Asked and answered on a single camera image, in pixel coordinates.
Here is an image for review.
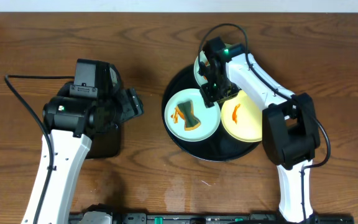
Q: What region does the light blue plate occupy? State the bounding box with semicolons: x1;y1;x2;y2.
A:
194;40;232;90
163;88;221;142

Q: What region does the black round tray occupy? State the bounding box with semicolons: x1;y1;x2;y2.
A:
162;65;259;162

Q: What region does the light blue plate back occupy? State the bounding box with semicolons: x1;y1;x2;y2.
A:
194;40;232;90

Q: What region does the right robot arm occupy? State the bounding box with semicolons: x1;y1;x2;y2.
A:
196;37;320;223

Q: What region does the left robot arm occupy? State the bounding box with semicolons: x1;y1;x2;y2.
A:
22;59;144;223

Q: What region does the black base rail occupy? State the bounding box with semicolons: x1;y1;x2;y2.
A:
68;203;356;224

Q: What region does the black rectangular tray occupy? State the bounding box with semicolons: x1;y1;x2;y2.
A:
51;82;122;159

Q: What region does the light blue plate front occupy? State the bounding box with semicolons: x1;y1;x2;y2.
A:
163;88;221;142

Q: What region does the yellow plate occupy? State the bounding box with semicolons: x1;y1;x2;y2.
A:
221;90;262;142

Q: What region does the orange green sponge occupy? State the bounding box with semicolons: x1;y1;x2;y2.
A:
175;101;201;131

